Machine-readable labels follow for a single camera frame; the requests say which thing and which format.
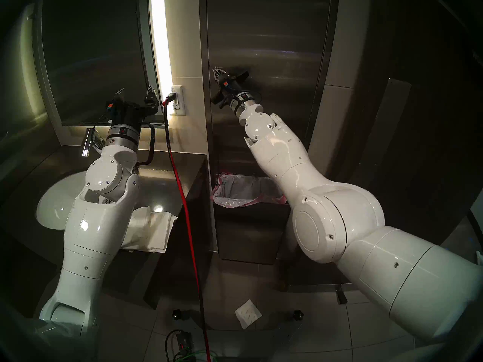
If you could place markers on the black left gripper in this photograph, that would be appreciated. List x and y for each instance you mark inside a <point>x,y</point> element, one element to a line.
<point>128,118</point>

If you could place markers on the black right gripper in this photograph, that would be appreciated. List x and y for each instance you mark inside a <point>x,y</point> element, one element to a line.
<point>230,90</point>

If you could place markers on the stainless steel dispenser door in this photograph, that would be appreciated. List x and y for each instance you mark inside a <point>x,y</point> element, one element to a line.
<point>271,37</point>

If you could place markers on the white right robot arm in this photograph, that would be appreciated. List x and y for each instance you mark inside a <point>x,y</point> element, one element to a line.
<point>339,221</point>

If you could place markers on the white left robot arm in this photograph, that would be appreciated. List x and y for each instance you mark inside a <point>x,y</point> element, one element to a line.
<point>98,229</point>

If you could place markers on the printed paper towel pack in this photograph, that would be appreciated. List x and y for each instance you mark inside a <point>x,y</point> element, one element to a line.
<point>140,221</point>

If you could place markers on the plain white paper towel stack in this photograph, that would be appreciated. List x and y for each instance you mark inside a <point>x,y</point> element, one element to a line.
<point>162,233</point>

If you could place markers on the crumpled paper towel sheet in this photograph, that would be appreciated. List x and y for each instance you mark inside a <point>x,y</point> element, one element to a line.
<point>248,314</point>

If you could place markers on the chrome faucet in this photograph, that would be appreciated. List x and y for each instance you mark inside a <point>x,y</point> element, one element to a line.
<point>87,142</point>

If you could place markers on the clear pink-edged bin liner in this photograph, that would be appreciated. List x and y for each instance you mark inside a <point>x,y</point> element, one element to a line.
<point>241,189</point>

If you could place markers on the white sink basin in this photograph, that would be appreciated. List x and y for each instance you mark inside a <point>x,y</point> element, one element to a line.
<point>56,203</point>

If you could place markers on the stainless steel waste bin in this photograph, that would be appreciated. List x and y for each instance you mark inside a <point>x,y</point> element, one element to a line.
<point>245,236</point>

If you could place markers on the dark vanity cabinet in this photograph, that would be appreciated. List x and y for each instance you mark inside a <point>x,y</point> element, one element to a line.
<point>169,259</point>

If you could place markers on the dark wooden door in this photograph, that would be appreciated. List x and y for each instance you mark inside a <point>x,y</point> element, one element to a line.
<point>434,138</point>

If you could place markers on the black knob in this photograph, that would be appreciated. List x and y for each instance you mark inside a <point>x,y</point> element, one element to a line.
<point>298,314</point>
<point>179,314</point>

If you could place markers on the black power adapter box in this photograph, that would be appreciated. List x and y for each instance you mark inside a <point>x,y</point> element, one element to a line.
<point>185,342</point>

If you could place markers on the grey robot torso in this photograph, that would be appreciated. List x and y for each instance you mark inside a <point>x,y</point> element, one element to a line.
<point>49,342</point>

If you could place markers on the white object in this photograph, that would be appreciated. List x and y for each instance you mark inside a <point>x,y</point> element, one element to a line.
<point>479,258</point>

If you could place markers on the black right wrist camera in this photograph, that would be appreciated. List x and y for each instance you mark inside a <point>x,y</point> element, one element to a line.
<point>225,84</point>

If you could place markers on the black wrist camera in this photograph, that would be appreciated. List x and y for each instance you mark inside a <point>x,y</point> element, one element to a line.
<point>225,84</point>
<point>110,106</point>

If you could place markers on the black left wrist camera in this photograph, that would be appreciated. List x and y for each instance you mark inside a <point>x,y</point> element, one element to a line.
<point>110,106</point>

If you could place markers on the white wall outlet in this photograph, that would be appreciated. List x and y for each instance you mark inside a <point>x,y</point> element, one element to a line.
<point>180,106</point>

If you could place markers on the wall mirror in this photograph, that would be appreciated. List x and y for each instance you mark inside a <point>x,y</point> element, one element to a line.
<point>94,52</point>

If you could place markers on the stainless steel wall panel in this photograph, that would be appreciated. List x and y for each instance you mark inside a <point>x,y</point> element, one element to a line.
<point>334,10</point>

